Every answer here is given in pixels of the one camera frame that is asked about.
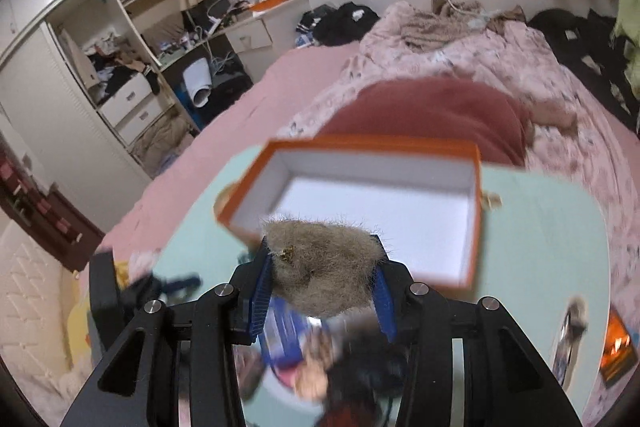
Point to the black clothes pile right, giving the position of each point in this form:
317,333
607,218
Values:
588,47

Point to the pink floral duvet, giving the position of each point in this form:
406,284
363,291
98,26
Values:
517,62

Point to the green cartoon folding table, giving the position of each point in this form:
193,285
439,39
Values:
545,245

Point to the orange tissue box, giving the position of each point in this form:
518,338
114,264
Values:
260,6

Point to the black clothes pile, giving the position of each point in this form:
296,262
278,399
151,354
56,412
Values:
588,47
329,26

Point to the black clothes pile left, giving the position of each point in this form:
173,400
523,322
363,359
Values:
329,26

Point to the crumpled foil wrapper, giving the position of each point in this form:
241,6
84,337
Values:
573,328

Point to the brown fur pompom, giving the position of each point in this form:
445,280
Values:
322,269

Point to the black lace-trimmed garment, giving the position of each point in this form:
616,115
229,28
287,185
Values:
369,368

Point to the white wardrobe shelving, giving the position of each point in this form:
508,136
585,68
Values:
81,87

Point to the red cushion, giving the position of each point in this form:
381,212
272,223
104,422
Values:
442,109

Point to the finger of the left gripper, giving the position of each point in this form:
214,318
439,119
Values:
104,296
151,287

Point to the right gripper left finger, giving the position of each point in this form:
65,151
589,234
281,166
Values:
136,383

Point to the green hanging garment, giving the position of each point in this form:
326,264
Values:
627,25

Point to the smartphone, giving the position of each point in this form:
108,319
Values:
619,354

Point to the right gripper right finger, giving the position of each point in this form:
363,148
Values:
506,382

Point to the cartoon figure keychain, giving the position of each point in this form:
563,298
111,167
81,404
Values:
311,380

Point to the beige knitted blanket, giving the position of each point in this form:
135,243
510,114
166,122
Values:
448,21

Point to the white bedside drawer cabinet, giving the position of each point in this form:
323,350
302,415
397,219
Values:
259,41

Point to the white rolled paper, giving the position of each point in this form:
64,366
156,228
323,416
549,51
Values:
198,82

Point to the orange cardboard box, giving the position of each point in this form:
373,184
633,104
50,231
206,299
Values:
420,197

